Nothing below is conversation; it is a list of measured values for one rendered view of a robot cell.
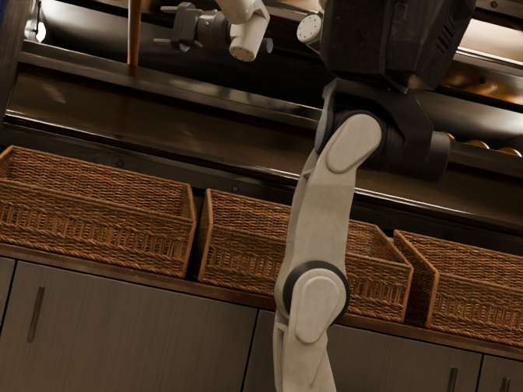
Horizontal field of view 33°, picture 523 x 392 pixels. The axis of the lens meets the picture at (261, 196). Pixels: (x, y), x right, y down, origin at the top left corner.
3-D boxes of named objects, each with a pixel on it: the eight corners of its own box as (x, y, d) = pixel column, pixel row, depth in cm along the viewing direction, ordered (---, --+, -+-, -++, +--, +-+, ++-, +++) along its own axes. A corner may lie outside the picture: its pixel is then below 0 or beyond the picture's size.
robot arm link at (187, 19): (174, -6, 216) (216, -3, 211) (194, 8, 225) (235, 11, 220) (163, 45, 216) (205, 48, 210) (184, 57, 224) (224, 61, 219)
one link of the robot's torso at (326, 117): (426, 186, 205) (440, 111, 206) (446, 182, 192) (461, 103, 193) (309, 159, 201) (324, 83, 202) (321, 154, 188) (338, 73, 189)
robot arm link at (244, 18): (237, 50, 215) (219, 17, 203) (250, 19, 217) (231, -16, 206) (262, 52, 212) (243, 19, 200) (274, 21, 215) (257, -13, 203)
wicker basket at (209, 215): (185, 274, 274) (204, 187, 276) (361, 310, 281) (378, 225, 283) (194, 281, 226) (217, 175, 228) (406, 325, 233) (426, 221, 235)
